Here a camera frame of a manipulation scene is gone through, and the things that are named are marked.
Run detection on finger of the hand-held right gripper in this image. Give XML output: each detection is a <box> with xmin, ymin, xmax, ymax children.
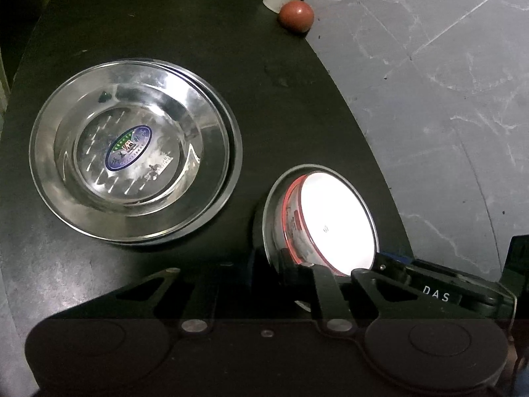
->
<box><xmin>372</xmin><ymin>250</ymin><xmax>518</xmax><ymax>320</ymax></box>

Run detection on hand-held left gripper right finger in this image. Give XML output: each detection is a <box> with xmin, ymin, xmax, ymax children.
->
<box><xmin>279</xmin><ymin>248</ymin><xmax>419</xmax><ymax>333</ymax></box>

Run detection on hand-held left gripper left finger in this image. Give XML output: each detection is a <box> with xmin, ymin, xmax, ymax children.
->
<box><xmin>80</xmin><ymin>252</ymin><xmax>257</xmax><ymax>335</ymax></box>

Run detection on white bowl with red rim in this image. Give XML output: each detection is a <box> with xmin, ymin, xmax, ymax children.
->
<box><xmin>297</xmin><ymin>172</ymin><xmax>375</xmax><ymax>277</ymax></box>
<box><xmin>280</xmin><ymin>175</ymin><xmax>308</xmax><ymax>266</ymax></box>

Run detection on steel bowl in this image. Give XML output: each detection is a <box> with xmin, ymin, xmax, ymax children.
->
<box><xmin>253</xmin><ymin>164</ymin><xmax>380</xmax><ymax>312</ymax></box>

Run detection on plain steel plate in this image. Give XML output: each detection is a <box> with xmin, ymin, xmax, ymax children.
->
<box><xmin>62</xmin><ymin>63</ymin><xmax>243</xmax><ymax>244</ymax></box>

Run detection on steel plate with oval sticker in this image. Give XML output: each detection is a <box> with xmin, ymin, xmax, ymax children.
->
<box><xmin>29</xmin><ymin>61</ymin><xmax>231</xmax><ymax>241</ymax></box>

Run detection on red ball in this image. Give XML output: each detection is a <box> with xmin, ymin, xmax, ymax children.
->
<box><xmin>277</xmin><ymin>0</ymin><xmax>315</xmax><ymax>34</ymax></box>

